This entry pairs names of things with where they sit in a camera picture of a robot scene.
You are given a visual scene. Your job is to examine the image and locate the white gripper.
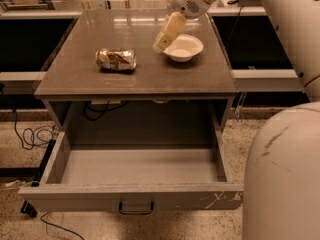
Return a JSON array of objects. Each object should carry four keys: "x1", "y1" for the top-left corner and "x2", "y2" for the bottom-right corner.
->
[{"x1": 153, "y1": 0, "x2": 210, "y2": 53}]

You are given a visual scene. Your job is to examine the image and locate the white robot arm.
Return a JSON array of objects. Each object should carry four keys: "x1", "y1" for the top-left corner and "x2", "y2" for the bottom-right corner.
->
[{"x1": 154, "y1": 0, "x2": 320, "y2": 240}]

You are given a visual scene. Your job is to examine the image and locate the open grey top drawer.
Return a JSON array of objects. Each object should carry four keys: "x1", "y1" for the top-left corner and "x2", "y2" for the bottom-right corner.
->
[{"x1": 19, "y1": 133, "x2": 243, "y2": 212}]

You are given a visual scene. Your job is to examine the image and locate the white paper bowl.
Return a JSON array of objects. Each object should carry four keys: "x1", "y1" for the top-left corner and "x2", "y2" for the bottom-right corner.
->
[{"x1": 164, "y1": 34, "x2": 203, "y2": 62}]

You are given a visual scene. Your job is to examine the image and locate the grey cabinet with countertop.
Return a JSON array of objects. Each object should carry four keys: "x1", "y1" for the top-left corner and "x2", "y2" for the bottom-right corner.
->
[{"x1": 35, "y1": 10, "x2": 236, "y2": 144}]

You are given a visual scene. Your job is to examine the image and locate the black cabinet caster wheel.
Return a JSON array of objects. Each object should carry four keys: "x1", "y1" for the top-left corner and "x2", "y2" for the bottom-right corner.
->
[{"x1": 21, "y1": 201, "x2": 37, "y2": 218}]

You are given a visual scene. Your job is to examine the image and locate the blue cable on floor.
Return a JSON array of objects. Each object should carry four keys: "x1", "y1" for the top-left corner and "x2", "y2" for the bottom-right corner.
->
[{"x1": 9, "y1": 100, "x2": 59, "y2": 151}]

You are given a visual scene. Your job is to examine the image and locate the black drawer handle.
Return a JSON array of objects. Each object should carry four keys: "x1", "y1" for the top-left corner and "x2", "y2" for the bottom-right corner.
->
[{"x1": 118, "y1": 202, "x2": 154, "y2": 215}]

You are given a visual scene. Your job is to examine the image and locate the black floor cable front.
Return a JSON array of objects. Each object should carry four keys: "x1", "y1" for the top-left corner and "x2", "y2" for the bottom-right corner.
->
[{"x1": 39, "y1": 211, "x2": 86, "y2": 240}]

